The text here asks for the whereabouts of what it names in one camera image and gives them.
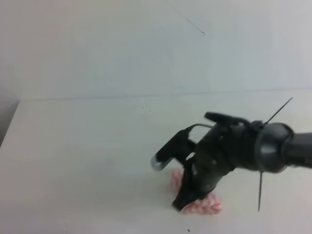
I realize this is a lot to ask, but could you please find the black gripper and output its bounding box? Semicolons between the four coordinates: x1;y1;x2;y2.
172;121;262;212

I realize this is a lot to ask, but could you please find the pink white striped rag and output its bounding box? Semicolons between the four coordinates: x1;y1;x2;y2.
170;168;222;215

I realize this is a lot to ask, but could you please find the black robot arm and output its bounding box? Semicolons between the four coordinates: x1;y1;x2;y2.
172;121;312;211

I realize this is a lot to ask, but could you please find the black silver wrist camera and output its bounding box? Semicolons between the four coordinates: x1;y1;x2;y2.
151;125;196;171

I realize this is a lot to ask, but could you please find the black camera cable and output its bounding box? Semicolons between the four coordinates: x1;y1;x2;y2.
186;111;252;134

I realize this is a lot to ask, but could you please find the black cable tie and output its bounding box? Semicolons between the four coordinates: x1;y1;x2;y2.
257;97;293;212

